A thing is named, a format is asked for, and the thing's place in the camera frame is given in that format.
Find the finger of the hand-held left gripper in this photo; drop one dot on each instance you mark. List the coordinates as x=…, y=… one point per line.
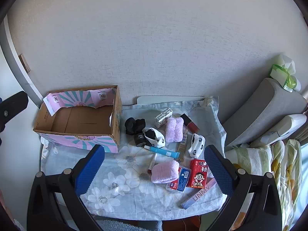
x=14, y=105

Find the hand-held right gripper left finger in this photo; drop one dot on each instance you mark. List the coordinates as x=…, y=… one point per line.
x=90, y=170

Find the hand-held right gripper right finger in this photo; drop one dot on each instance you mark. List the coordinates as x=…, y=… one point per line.
x=217, y=170

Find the red milk carton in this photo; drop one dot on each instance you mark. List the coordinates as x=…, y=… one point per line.
x=198, y=175

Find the long pink cosmetic box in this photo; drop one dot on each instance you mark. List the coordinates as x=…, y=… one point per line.
x=199, y=195

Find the white panda sock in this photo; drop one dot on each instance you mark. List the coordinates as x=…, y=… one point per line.
x=157, y=139
x=196, y=146

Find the red lip gloss bottle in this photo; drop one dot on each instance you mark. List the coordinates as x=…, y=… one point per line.
x=191, y=125

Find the pink printed cardboard box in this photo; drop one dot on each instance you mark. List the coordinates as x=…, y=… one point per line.
x=72, y=120

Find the pink fluffy towel roll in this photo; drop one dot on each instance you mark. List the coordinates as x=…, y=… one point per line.
x=163, y=173

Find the blue and red tissue pack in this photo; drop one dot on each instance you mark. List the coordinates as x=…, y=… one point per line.
x=179, y=180

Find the pale blue floral cloth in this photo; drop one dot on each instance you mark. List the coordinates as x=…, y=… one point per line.
x=125, y=192

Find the small wooden block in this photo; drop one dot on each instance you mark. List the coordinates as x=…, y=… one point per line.
x=25, y=62

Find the blue tube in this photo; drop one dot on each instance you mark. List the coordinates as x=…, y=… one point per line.
x=166, y=152

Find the small black labelled container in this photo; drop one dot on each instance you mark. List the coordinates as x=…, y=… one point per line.
x=139, y=139

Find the floral striped blanket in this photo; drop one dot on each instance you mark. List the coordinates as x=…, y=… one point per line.
x=276, y=173

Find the lilac fluffy towel roll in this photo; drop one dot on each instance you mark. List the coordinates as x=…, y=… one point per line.
x=173, y=130

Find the slim white lipstick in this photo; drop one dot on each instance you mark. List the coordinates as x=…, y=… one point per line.
x=151, y=164

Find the black sock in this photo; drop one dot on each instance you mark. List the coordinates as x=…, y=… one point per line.
x=132, y=125

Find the grey fleece clothing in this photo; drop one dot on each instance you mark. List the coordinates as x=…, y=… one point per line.
x=127, y=225

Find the grey pillow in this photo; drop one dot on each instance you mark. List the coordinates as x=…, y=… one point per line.
x=259, y=110

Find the small white box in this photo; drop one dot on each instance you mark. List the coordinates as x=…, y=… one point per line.
x=163, y=117

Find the white pillow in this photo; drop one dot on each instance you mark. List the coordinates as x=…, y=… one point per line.
x=281, y=127

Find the green tissue pack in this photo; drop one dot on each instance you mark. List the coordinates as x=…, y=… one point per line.
x=286, y=77

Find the grey door frame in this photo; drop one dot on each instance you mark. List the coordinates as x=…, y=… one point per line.
x=16, y=60

